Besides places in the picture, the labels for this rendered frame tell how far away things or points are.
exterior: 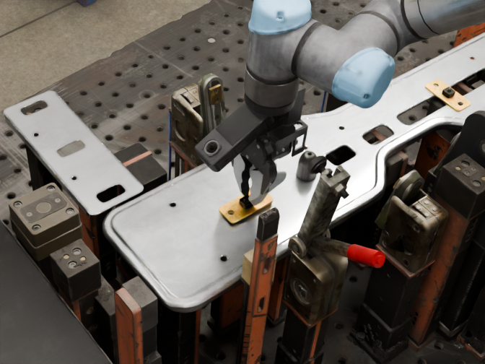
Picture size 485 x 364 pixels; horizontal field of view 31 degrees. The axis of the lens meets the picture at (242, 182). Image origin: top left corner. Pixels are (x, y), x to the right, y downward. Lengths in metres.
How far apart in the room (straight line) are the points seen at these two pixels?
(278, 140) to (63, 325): 0.39
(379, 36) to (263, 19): 0.15
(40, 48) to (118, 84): 1.27
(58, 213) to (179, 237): 0.18
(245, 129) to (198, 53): 0.92
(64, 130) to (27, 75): 1.69
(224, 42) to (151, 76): 0.21
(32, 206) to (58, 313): 0.18
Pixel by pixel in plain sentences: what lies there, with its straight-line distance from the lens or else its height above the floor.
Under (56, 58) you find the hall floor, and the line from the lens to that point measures 3.23.
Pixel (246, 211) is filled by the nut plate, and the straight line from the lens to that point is 1.35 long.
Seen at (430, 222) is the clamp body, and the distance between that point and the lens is 1.31.
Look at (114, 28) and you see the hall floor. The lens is 3.35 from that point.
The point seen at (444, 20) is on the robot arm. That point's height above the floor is 1.38.
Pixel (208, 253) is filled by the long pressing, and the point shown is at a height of 1.00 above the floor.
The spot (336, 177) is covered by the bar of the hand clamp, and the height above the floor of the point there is 1.21.
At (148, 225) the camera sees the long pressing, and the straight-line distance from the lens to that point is 1.34.
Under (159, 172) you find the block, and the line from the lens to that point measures 1.44.
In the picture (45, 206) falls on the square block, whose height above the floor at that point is 1.06.
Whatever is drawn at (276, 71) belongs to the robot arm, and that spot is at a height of 1.29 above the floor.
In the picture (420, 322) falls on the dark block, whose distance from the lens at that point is 1.56.
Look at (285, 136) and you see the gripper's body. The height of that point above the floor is 1.16.
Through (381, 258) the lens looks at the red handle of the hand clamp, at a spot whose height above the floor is 1.15.
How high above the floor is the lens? 2.02
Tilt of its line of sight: 47 degrees down
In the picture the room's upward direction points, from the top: 5 degrees clockwise
